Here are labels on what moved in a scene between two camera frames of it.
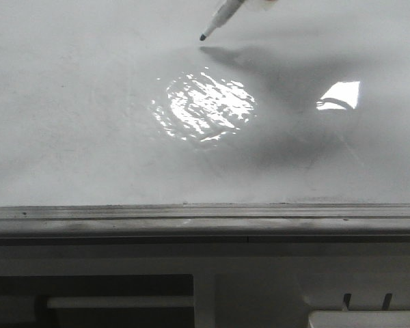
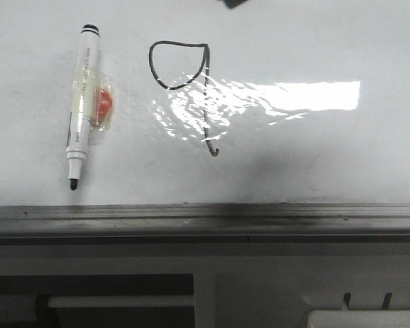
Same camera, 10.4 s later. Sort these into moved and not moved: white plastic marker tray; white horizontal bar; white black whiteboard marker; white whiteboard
Moved: white black whiteboard marker
Not moved: white whiteboard; white horizontal bar; white plastic marker tray
